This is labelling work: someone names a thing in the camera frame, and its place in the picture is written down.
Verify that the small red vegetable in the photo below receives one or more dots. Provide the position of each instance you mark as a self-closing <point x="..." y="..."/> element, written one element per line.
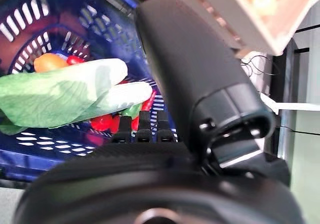
<point x="75" y="59"/>

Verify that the white desk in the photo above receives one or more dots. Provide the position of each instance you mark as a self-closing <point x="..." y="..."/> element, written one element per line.
<point x="300" y="106"/>

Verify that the green white napa cabbage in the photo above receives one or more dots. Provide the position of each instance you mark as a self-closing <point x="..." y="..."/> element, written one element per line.
<point x="125" y="96"/>
<point x="75" y="76"/>

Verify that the red bell pepper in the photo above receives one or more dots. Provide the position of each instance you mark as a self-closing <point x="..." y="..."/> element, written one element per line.
<point x="135" y="123"/>
<point x="101" y="122"/>

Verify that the blue plastic shopping basket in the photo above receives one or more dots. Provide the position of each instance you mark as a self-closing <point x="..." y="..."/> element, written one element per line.
<point x="112" y="28"/>

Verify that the green bell pepper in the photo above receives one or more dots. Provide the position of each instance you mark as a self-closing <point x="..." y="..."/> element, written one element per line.
<point x="131" y="110"/>

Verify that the light wooden slatted crate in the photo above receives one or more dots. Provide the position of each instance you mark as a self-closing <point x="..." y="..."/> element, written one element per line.
<point x="250" y="28"/>

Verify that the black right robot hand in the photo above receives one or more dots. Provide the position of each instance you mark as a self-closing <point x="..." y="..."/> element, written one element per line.
<point x="187" y="71"/>

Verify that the small orange vegetable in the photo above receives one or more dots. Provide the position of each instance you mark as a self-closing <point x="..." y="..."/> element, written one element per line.
<point x="48" y="62"/>

